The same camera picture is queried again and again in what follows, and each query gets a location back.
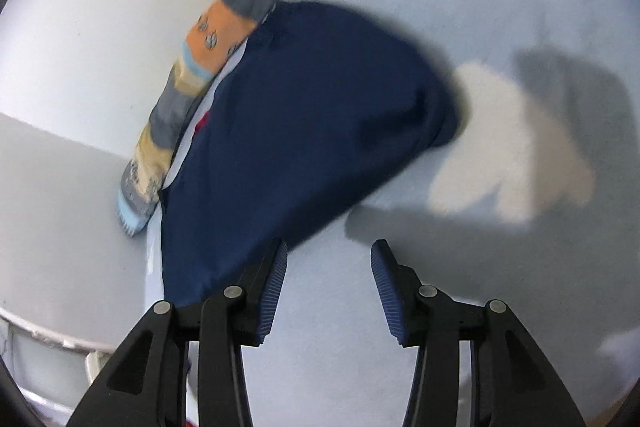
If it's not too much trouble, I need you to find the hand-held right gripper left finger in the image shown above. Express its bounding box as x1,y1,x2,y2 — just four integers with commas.
66,237,290,427

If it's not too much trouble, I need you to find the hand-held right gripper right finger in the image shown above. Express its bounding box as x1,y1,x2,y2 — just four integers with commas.
370,238,587,427

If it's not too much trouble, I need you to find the navy jacket with red collar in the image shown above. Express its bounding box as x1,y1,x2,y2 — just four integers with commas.
160,0,463,308

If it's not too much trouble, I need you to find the rolled patchwork blanket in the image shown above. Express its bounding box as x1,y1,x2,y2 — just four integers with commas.
116,0,376,239

